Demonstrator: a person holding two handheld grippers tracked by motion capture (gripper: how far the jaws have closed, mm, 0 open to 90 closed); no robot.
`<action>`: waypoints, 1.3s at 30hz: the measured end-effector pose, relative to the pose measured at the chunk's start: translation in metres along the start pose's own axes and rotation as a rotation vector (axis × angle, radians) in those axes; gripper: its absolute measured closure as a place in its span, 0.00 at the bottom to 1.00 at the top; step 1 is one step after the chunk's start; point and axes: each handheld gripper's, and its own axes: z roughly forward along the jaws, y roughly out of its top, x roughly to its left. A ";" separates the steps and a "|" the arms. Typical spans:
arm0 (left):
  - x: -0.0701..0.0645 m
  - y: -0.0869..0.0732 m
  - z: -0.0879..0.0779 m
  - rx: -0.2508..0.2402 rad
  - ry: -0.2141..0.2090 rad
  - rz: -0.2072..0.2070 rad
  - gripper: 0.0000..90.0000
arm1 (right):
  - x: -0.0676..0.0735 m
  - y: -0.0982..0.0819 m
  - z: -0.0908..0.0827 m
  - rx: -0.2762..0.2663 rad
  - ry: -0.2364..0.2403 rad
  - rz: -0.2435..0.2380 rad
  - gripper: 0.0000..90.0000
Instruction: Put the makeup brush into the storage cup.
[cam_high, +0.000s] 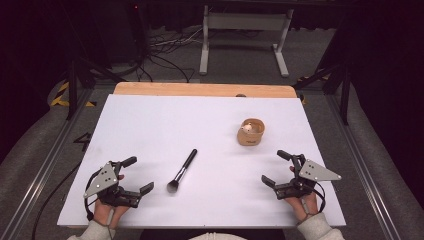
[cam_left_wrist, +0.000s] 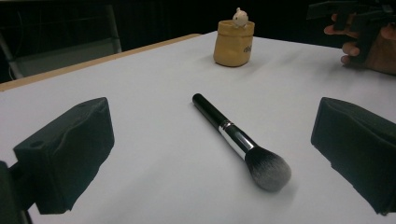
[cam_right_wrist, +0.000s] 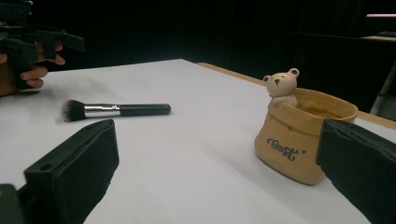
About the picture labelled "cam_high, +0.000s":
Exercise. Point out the person's torso clothing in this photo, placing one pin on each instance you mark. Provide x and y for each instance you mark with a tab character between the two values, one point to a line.
216	237

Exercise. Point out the small white item in cup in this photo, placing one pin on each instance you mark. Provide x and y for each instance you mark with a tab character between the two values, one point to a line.
247	127

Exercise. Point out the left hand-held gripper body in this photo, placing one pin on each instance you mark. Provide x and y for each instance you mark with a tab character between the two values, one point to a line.
101	181

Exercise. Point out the white table board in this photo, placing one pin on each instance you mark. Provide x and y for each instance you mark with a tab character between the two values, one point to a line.
200	126

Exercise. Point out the black computer tower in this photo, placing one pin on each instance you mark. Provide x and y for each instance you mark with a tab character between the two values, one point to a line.
137	33

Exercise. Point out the person's left hand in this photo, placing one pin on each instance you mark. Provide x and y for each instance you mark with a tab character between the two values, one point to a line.
106	215

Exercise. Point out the tan brush holder cup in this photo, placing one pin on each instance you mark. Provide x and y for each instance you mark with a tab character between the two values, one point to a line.
248	138

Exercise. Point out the aluminium floor rail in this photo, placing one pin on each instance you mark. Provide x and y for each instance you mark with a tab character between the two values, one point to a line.
366	173
43	170

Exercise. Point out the grey metal stand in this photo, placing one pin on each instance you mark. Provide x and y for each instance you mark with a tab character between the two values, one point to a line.
246	21

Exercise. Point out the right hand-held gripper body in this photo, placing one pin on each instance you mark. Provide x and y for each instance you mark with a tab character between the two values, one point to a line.
315	172

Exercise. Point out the black metal stand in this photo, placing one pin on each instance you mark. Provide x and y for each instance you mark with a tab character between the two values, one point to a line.
345	96

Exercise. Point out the person's right hand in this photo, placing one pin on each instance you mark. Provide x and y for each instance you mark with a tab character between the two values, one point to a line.
305	206

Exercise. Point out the yellow black floor tape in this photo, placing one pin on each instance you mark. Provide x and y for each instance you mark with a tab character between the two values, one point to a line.
60	100

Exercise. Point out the black tripod stand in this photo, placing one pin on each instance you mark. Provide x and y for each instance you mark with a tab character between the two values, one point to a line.
72	90

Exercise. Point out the wooden table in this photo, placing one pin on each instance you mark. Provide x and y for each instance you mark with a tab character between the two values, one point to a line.
200	89

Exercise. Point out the black makeup brush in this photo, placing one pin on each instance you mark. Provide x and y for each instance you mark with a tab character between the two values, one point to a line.
183	168

